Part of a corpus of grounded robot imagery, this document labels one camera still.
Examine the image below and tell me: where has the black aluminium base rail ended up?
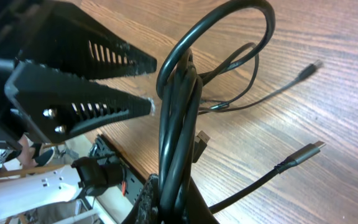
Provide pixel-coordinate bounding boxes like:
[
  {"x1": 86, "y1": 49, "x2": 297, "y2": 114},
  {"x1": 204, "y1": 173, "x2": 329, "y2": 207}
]
[{"x1": 89, "y1": 135, "x2": 146, "y2": 205}]

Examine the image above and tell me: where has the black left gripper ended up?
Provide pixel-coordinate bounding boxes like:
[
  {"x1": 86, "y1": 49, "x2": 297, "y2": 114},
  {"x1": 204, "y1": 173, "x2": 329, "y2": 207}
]
[{"x1": 0, "y1": 0, "x2": 153, "y2": 149}]

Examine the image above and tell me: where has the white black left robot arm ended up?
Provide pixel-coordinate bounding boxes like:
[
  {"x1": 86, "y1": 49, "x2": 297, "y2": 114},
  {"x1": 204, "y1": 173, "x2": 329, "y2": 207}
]
[{"x1": 0, "y1": 1, "x2": 157, "y2": 219}]

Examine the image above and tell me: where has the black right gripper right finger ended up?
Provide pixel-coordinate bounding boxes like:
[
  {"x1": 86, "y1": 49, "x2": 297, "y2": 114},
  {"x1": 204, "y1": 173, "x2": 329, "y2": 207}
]
[{"x1": 185, "y1": 179, "x2": 219, "y2": 224}]

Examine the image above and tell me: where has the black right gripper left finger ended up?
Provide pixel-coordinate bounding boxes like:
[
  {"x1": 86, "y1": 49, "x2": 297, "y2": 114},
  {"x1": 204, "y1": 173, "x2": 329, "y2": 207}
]
[{"x1": 122, "y1": 174, "x2": 158, "y2": 224}]

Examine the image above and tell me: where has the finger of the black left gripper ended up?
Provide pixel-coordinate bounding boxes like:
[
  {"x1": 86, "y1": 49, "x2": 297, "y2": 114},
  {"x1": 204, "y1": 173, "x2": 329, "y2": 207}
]
[{"x1": 20, "y1": 1, "x2": 157, "y2": 80}]

